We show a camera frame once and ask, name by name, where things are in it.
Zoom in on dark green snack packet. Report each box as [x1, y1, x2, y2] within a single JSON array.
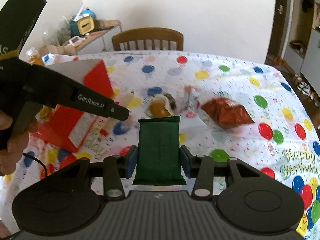
[[133, 115, 186, 186]]

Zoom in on red Oreo packet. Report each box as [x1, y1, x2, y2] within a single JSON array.
[[201, 98, 254, 129]]

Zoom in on white red sausage packet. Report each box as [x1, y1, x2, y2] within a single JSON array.
[[182, 86, 201, 112]]

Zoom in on person's left hand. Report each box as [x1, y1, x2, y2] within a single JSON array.
[[1, 118, 38, 175]]

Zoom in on orange juice bottle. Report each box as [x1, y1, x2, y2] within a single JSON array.
[[27, 47, 44, 67]]

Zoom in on clear glass bowl vase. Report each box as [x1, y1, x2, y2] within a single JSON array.
[[42, 16, 71, 46]]

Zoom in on red white cardboard box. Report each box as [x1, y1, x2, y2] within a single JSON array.
[[33, 59, 113, 153]]

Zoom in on pink white timer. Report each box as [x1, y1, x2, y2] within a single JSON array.
[[69, 36, 85, 47]]

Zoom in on wrapped egg yolk pastry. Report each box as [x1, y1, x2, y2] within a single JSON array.
[[145, 93, 176, 118]]

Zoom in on balloon pattern tablecloth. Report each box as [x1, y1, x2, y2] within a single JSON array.
[[1, 51, 319, 239]]

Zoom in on yellow teal tissue box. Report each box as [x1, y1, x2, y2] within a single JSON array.
[[69, 9, 96, 37]]

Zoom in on white side cabinet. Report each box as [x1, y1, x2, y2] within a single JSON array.
[[40, 20, 122, 56]]

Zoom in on wooden chair far side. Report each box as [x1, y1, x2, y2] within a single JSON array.
[[112, 27, 184, 51]]

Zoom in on dark entrance door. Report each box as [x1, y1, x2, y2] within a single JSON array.
[[267, 0, 288, 56]]

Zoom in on grey wall cupboard unit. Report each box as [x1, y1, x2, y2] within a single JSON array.
[[284, 0, 319, 87]]

